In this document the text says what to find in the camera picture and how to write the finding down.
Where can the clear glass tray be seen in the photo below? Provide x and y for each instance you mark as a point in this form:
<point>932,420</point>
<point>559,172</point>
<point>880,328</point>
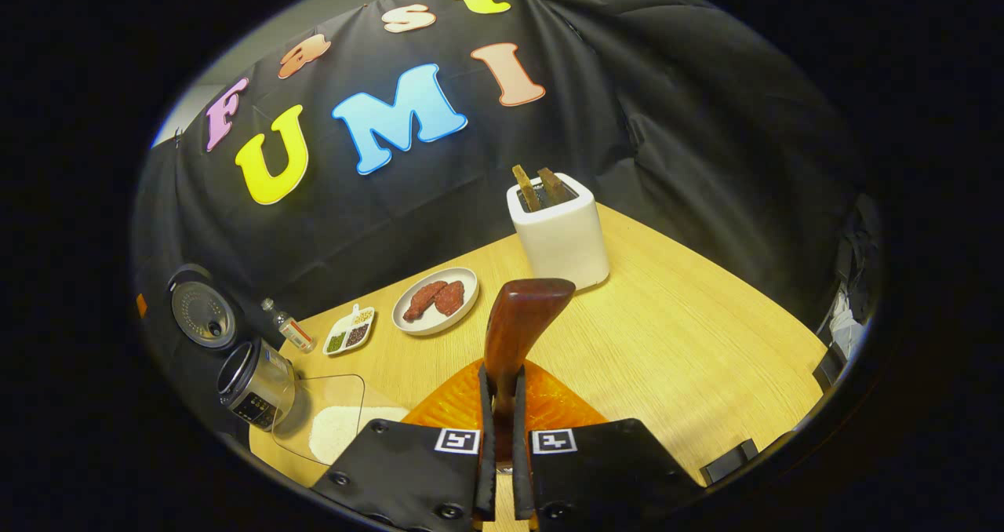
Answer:
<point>329,391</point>

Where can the dark cloth bundle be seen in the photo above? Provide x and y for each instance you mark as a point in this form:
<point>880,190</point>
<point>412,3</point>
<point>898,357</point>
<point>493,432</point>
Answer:
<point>859,257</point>

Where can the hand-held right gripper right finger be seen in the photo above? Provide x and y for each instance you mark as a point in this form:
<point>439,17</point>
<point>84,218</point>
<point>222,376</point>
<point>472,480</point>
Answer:
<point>520,453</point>

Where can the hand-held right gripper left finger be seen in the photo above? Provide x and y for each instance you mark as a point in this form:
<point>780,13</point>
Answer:
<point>486,438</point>

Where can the white cloth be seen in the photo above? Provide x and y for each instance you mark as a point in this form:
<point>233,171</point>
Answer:
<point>847,328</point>

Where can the white toaster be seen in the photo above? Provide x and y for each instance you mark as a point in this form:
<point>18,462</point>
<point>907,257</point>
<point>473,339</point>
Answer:
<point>561,242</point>

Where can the small clear glass bottle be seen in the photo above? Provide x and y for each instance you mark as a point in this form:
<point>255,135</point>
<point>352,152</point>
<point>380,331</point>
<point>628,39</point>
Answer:
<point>294,332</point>

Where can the white rice pile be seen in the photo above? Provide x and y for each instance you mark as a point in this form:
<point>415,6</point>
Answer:
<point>337,434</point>

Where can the brown wooden spoon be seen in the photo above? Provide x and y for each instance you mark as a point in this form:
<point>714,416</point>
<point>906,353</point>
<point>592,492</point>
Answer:
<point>518,320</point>

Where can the white round plate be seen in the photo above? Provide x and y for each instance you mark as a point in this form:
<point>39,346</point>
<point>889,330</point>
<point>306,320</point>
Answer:
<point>427,328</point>

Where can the red-brown meat piece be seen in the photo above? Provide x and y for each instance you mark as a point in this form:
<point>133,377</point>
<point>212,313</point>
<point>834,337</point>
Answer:
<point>451,298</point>
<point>423,300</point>

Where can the white divided bean dish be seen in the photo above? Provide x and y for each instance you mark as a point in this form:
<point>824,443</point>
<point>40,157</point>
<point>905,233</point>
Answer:
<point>349,336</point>

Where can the dark grey rice cooker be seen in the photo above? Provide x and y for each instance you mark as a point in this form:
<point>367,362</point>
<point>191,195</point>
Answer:
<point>259,395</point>

